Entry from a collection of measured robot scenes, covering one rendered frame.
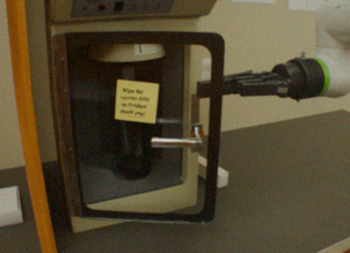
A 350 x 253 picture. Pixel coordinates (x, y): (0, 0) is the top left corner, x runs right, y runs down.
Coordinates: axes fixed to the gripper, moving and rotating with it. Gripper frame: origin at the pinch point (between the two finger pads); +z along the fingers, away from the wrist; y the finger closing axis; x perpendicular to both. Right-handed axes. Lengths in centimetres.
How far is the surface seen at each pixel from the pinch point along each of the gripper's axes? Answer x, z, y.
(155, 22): -11.5, 7.2, -11.7
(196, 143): 7.6, 7.0, 6.3
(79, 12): -14.7, 23.5, -7.4
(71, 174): 17.9, 26.8, -10.0
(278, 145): 34, -48, -32
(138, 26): -10.9, 10.8, -11.7
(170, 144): 8.1, 10.9, 4.0
